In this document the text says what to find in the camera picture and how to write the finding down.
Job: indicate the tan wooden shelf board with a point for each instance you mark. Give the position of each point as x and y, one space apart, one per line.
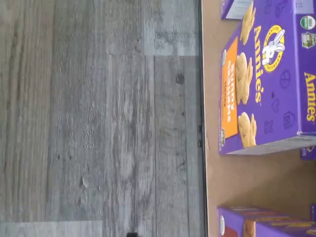
247 180

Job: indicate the purple box with orange patch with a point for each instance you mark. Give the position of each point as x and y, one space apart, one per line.
271 98
308 154

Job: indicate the purple box with green patch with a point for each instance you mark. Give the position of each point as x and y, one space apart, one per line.
225 7

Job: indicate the small black object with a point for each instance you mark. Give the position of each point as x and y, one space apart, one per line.
132 234

